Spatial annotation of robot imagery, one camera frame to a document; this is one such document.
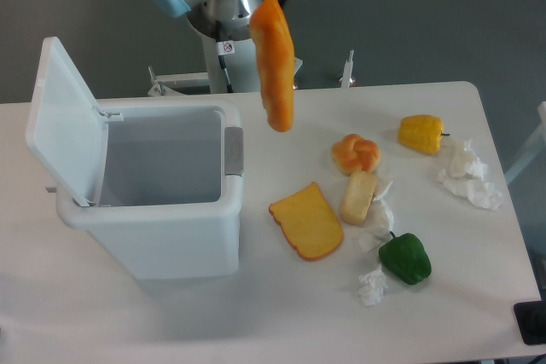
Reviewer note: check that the yellow bell pepper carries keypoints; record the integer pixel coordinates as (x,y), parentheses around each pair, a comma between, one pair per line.
(422,133)

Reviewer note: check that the large crumpled white tissue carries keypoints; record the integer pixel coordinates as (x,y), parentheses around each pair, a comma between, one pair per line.
(465,177)

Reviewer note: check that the black device at edge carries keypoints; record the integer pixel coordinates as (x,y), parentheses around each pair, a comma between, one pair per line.
(530,317)

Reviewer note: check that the round braided bread roll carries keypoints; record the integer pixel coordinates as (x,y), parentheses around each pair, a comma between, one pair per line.
(354,152)

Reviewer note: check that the small crumpled white tissue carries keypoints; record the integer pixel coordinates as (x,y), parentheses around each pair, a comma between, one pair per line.
(373,286)

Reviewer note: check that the green bell pepper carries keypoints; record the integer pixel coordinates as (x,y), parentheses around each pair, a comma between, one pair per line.
(405,256)

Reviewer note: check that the orange toast slice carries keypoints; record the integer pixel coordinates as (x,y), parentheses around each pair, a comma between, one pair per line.
(308,223)

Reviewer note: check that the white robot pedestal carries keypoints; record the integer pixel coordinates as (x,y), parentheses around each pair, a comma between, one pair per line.
(223,26)

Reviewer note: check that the white metal base frame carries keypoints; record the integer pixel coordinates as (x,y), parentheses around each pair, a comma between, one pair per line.
(176,84)

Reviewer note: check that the white trash can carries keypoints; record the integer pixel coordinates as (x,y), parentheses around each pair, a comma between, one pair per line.
(169,194)

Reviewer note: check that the crumpled tissue under bread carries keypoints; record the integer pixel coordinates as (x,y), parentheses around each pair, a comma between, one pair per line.
(379,221)

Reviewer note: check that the white trash can lid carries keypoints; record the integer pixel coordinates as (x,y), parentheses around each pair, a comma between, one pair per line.
(67,129)

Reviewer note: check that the pale rectangular bread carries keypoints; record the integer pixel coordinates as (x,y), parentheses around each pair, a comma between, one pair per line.
(358,196)

